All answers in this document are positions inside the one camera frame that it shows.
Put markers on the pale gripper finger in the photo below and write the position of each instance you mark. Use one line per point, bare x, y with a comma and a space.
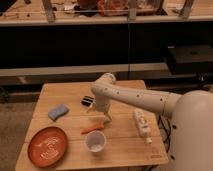
107, 118

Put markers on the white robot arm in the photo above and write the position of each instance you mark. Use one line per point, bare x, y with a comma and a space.
191, 115

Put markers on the white paper cup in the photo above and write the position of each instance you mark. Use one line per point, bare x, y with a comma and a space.
95, 141

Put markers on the white plastic bottle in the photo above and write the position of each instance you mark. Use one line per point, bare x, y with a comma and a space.
142, 125

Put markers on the blue sponge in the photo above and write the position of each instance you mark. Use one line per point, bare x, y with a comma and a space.
57, 112

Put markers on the orange patterned plate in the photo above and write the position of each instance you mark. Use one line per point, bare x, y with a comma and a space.
47, 146

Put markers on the black box on right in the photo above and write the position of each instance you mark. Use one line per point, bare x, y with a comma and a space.
190, 59

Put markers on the wooden shelf with clutter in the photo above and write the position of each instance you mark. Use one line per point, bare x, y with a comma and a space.
80, 12

